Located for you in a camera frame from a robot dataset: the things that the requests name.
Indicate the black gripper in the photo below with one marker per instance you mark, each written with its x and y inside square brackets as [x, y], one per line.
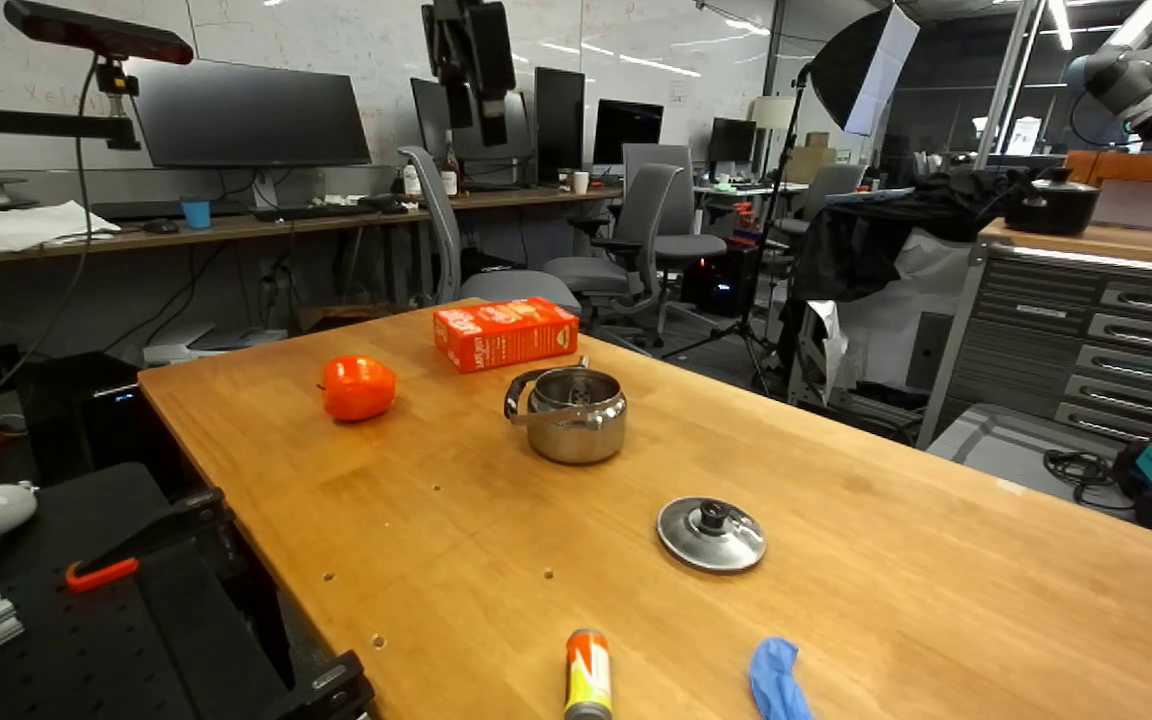
[477, 45]

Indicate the silver kettle lid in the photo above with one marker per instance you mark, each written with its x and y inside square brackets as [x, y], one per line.
[709, 534]

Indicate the grey background robot arm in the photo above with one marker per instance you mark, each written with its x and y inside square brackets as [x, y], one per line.
[1131, 80]

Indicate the silver kettle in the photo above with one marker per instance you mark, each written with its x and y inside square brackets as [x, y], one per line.
[578, 420]

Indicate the black desk monitor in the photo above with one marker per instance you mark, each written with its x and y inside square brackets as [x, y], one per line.
[435, 123]

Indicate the tall black monitor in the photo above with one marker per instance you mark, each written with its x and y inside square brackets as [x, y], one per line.
[557, 123]

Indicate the white mug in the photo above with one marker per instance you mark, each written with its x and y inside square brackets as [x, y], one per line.
[583, 180]

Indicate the small black monitor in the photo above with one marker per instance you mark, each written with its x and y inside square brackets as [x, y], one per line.
[626, 124]

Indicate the large dark monitor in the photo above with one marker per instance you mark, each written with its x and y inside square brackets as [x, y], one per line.
[250, 117]

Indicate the grey mesh office chair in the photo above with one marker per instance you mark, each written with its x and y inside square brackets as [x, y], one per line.
[516, 286]

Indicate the orange cracker box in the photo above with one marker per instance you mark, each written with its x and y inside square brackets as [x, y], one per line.
[500, 334]

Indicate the blue cup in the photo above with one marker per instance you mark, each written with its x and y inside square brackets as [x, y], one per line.
[196, 214]

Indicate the orange tomato toy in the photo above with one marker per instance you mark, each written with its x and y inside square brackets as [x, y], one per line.
[356, 390]

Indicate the black softbox light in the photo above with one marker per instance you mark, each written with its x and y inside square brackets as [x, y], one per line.
[862, 65]

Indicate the white papers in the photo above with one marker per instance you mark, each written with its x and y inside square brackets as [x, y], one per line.
[22, 227]

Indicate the black computer tower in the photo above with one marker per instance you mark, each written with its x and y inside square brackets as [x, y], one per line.
[78, 415]

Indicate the black bowl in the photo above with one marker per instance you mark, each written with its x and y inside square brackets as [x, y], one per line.
[1053, 205]

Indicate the orange yellow tube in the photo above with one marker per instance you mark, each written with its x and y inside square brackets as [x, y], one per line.
[589, 673]

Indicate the grey drawer cabinet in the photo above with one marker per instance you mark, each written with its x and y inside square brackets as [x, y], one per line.
[1082, 341]

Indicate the blue cloth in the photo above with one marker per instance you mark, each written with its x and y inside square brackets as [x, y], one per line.
[776, 683]

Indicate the black camera bar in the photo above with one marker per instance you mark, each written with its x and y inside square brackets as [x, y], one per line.
[96, 29]

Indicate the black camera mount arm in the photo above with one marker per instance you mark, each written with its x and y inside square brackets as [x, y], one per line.
[29, 124]

